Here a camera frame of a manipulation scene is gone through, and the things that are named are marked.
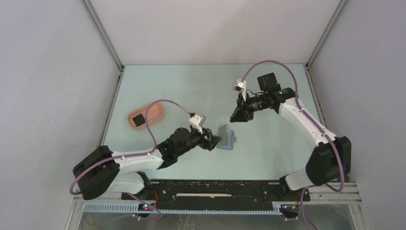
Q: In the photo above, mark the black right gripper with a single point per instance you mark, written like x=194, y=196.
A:
x=242, y=113

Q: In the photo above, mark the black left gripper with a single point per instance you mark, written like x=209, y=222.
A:
x=211, y=141

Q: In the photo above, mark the pink oval tray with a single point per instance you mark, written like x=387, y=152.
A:
x=155, y=114

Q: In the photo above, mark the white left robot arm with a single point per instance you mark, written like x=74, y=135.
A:
x=104, y=170

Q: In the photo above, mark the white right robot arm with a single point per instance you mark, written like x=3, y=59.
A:
x=331, y=155

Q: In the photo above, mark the black credit card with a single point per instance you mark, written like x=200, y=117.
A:
x=138, y=120

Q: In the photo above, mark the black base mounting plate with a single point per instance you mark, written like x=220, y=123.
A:
x=221, y=195

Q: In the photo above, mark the left controller board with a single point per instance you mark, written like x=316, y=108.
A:
x=144, y=207

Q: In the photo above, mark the controller board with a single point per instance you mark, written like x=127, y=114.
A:
x=289, y=207
x=144, y=207

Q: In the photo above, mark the right controller board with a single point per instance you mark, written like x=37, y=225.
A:
x=289, y=207

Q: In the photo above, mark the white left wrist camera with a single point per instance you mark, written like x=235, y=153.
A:
x=196, y=120

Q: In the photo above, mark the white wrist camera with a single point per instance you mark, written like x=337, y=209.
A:
x=240, y=85
x=196, y=120

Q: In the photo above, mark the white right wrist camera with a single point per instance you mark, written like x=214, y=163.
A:
x=240, y=85

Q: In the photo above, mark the aluminium frame rail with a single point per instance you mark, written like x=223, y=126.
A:
x=127, y=205

